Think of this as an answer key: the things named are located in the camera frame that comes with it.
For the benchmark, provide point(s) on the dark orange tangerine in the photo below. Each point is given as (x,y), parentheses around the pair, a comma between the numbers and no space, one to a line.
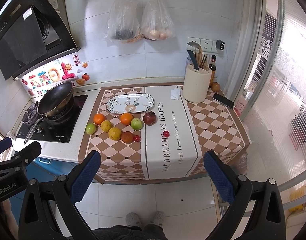
(127,137)

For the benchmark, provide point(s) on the grey slipper left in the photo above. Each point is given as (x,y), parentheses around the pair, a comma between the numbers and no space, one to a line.
(133,220)

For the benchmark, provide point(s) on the plastic bag with eggs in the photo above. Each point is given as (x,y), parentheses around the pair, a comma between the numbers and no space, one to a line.
(156,24)

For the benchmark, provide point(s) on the black range hood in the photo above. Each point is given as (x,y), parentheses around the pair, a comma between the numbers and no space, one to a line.
(33,33)

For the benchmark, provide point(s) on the grey slipper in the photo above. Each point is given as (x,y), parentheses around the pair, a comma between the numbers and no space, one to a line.
(158,218)
(133,220)

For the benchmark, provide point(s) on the green apple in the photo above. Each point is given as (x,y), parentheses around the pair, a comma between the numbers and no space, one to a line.
(90,128)
(136,124)

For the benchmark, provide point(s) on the black smartphone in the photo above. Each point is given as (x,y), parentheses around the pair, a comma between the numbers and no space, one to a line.
(223,100)

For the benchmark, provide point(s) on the colourful wall stickers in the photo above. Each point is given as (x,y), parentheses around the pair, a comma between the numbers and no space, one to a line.
(66,69)

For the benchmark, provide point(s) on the brown round onion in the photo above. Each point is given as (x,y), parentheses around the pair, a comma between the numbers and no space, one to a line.
(215,87)

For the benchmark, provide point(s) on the small red fruit left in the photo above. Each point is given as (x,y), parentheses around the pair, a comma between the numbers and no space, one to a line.
(137,138)

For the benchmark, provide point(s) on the black plug adapter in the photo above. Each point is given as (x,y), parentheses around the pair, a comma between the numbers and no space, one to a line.
(220,45)

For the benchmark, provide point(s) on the dark sauce bottle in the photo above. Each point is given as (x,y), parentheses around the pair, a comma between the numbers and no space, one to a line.
(212,67)

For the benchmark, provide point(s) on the dark knife handle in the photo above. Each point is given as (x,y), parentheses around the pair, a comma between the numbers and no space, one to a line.
(193,59)

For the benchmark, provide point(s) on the oval deer-pattern plate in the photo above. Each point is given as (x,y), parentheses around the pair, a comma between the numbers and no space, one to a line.
(130,103)

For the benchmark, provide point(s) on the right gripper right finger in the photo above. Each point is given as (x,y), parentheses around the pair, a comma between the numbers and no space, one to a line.
(266,220)

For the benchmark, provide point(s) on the small red fruit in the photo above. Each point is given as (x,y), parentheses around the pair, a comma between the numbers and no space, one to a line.
(137,138)
(166,134)

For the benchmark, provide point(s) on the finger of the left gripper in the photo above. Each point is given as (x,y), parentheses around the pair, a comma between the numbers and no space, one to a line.
(5,144)

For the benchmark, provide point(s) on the black gas stove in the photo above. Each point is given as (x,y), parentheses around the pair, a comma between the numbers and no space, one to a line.
(58,128)

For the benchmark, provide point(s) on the small red fruit right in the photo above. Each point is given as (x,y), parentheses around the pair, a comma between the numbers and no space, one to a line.
(166,134)

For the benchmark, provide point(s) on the white folded paper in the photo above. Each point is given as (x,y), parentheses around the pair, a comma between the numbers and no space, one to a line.
(175,94)

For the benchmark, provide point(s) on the white wall socket strip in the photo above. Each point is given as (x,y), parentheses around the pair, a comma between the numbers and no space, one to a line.
(207,45)

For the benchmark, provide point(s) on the dark red apple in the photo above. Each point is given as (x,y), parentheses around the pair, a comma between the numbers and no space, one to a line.
(149,118)

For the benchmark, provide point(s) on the orange fruit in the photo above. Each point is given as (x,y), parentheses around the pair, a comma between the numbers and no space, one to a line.
(99,118)
(126,119)

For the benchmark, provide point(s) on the grey slipper right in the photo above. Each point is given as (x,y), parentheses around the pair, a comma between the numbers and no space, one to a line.
(158,218)

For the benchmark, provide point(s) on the yellow orange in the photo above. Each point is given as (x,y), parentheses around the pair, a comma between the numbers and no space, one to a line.
(115,134)
(106,126)

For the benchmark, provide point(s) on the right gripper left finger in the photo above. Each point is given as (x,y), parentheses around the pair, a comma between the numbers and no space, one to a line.
(36,218)

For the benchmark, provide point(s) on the wooden chopsticks bundle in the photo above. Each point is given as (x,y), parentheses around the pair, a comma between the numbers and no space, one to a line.
(201,58)

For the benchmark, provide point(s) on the plastic bag dark contents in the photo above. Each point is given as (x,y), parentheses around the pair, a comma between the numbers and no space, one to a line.
(122,23)

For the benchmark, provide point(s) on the checkered brown table mat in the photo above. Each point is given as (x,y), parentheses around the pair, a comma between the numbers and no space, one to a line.
(163,140)

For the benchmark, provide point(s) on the black frying pan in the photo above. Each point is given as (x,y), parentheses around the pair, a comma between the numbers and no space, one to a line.
(52,103)

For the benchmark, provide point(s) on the cream utensil holder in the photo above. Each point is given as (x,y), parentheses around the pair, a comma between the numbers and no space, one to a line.
(196,83)

